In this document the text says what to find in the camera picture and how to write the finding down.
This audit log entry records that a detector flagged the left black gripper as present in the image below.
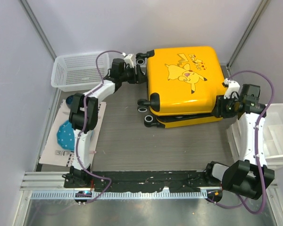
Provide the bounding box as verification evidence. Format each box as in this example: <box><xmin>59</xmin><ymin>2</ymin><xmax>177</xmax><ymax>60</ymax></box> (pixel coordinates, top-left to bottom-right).
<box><xmin>121</xmin><ymin>65</ymin><xmax>149</xmax><ymax>85</ymax></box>

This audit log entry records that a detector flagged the yellow cartoon hard-shell suitcase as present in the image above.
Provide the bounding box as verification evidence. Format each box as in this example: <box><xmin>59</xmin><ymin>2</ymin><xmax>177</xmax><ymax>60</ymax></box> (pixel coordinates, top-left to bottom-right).
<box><xmin>136</xmin><ymin>46</ymin><xmax>226</xmax><ymax>129</ymax></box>

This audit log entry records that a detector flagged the white perforated plastic basket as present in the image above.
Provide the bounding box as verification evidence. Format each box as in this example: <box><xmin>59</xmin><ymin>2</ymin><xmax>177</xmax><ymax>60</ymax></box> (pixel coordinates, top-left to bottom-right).
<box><xmin>51</xmin><ymin>52</ymin><xmax>110</xmax><ymax>92</ymax></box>

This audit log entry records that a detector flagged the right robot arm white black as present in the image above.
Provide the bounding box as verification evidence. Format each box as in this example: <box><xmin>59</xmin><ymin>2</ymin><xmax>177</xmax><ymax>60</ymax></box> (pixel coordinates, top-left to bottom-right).
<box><xmin>203</xmin><ymin>84</ymin><xmax>275</xmax><ymax>200</ymax></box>

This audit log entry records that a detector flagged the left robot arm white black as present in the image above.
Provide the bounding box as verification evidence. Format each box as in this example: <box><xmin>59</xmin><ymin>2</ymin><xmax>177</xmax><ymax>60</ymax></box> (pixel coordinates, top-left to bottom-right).
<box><xmin>62</xmin><ymin>54</ymin><xmax>146</xmax><ymax>188</ymax></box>

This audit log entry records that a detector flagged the white compartment organizer tray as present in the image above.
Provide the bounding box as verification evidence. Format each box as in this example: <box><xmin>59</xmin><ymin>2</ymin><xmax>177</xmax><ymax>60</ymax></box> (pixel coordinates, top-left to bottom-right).
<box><xmin>226</xmin><ymin>103</ymin><xmax>283</xmax><ymax>168</ymax></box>

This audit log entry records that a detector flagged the small blue cup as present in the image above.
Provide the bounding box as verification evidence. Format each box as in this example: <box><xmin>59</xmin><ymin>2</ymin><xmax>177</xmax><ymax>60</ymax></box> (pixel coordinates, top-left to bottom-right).
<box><xmin>66</xmin><ymin>95</ymin><xmax>74</xmax><ymax>105</ymax></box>

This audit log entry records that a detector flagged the blue dotted plate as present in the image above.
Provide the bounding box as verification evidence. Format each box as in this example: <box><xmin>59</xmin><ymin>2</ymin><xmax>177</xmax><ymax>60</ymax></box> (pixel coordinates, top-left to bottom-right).
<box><xmin>57</xmin><ymin>120</ymin><xmax>76</xmax><ymax>152</ymax></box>

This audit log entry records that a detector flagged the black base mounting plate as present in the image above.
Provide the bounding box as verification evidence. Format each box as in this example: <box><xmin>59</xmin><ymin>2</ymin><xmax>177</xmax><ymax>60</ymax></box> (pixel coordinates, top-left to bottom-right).
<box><xmin>62</xmin><ymin>169</ymin><xmax>221</xmax><ymax>193</ymax></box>

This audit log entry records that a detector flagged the silver fork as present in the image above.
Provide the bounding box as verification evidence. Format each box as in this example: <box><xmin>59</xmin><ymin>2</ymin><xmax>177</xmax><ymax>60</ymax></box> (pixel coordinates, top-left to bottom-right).
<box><xmin>55</xmin><ymin>150</ymin><xmax>72</xmax><ymax>156</ymax></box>

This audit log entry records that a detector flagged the patterned white placemat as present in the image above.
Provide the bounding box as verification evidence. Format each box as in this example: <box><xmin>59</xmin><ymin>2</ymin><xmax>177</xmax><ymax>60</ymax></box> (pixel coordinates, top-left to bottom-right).
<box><xmin>39</xmin><ymin>98</ymin><xmax>107</xmax><ymax>167</ymax></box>

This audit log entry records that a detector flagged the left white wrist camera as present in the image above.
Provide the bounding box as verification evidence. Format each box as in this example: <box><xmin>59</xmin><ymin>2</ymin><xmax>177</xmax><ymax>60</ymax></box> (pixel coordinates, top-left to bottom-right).
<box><xmin>124</xmin><ymin>54</ymin><xmax>135</xmax><ymax>68</ymax></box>

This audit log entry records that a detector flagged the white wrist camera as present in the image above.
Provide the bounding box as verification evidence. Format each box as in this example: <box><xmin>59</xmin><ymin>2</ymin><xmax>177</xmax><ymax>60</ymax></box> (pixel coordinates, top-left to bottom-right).
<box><xmin>223</xmin><ymin>78</ymin><xmax>240</xmax><ymax>99</ymax></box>
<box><xmin>124</xmin><ymin>54</ymin><xmax>135</xmax><ymax>68</ymax></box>

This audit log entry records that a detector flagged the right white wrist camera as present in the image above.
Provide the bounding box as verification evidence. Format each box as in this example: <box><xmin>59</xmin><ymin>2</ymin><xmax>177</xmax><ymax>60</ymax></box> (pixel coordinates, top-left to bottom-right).
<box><xmin>223</xmin><ymin>78</ymin><xmax>240</xmax><ymax>99</ymax></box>

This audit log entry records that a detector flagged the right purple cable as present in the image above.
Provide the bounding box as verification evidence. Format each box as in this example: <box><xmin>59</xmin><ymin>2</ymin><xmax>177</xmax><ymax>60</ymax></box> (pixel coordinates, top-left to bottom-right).
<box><xmin>206</xmin><ymin>70</ymin><xmax>274</xmax><ymax>215</ymax></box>

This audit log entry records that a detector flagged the purple cable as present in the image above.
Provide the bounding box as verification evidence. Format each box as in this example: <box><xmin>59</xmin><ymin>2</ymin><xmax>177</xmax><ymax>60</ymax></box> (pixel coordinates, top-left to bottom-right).
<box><xmin>206</xmin><ymin>70</ymin><xmax>274</xmax><ymax>215</ymax></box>
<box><xmin>74</xmin><ymin>50</ymin><xmax>127</xmax><ymax>204</ymax></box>

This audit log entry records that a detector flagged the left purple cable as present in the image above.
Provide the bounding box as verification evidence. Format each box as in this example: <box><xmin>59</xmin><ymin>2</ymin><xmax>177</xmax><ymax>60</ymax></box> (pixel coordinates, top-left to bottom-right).
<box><xmin>74</xmin><ymin>50</ymin><xmax>127</xmax><ymax>204</ymax></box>

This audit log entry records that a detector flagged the aluminium rail frame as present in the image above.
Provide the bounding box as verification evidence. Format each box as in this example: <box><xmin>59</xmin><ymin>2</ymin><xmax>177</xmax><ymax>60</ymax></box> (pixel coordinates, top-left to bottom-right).
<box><xmin>20</xmin><ymin>166</ymin><xmax>275</xmax><ymax>201</ymax></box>

